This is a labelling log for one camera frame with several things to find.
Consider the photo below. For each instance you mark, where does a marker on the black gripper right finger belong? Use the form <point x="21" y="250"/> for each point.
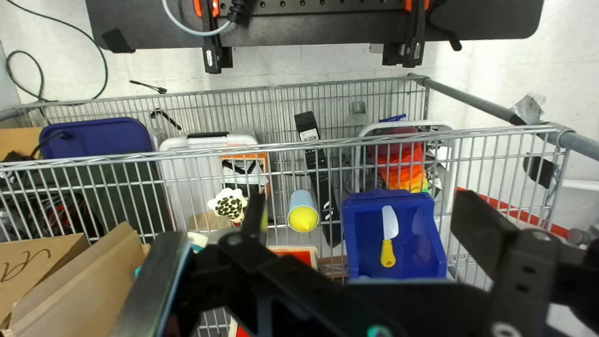
<point x="524" y="274"/>

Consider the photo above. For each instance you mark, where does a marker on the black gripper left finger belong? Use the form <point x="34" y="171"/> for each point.
<point x="255" y="216"/>

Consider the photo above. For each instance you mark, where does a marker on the red drawer with wooden knob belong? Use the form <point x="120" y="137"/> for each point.
<point x="292" y="257"/>

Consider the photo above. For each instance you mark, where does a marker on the black white spotted toy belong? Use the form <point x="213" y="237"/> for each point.
<point x="227" y="205"/>

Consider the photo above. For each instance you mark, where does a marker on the light blue tube yellow cap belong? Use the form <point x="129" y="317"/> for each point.
<point x="303" y="218"/>

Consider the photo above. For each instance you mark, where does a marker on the white plastic storage tub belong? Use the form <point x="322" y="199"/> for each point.
<point x="193" y="180"/>

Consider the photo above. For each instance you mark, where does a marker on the black rectangular device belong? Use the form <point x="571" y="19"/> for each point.
<point x="309" y="128"/>

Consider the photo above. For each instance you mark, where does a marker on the blue plastic bin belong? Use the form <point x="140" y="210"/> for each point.
<point x="365" y="250"/>

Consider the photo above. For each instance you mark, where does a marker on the orange red plastic stack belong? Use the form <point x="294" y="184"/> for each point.
<point x="402" y="167"/>

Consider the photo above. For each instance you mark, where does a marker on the brown cardboard box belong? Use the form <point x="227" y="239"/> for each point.
<point x="67" y="282"/>

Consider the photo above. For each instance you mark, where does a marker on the black tool case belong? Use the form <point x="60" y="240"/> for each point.
<point x="324" y="21"/>

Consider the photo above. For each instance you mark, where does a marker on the silver edged mount plate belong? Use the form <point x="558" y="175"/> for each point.
<point x="150" y="287"/>

